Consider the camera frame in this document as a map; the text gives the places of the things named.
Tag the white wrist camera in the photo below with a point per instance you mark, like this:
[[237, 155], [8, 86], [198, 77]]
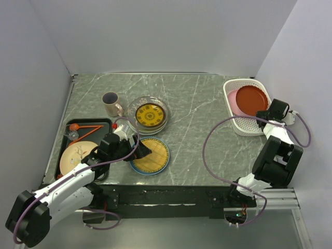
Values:
[[121, 131], [290, 117]]

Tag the red-brown scalloped plate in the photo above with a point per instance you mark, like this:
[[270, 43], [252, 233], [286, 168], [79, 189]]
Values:
[[251, 100]]

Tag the black table front frame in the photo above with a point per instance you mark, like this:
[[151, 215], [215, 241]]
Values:
[[167, 201]]

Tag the clear glass plate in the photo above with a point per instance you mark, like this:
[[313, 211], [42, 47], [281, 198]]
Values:
[[134, 105]]

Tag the pink ceramic mug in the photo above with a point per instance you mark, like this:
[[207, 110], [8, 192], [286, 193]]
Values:
[[112, 105]]

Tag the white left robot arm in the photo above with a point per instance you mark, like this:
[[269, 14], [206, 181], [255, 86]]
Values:
[[33, 214]]

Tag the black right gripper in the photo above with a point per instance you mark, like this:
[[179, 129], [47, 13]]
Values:
[[261, 113]]

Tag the pink plastic plate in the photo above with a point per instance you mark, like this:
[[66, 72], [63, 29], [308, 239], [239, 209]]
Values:
[[233, 104]]

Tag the black plastic tray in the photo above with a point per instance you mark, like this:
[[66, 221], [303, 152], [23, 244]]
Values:
[[89, 129]]

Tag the cream painted plate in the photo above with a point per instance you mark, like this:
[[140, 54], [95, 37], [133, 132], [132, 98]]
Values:
[[73, 155]]

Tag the woven bamboo plate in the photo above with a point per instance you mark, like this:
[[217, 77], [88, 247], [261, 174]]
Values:
[[154, 155]]

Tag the clear glass small object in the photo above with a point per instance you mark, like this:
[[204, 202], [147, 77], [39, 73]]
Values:
[[72, 135]]

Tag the yellow patterned plate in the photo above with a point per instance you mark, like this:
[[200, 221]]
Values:
[[150, 115]]

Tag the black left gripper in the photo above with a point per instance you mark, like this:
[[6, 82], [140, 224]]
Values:
[[141, 151]]

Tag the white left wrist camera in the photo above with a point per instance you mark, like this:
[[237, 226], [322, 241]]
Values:
[[121, 131]]

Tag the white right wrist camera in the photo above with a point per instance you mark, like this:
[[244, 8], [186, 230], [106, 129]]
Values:
[[290, 117]]

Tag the blue plastic plate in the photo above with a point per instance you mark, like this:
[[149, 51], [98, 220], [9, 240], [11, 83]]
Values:
[[150, 173]]

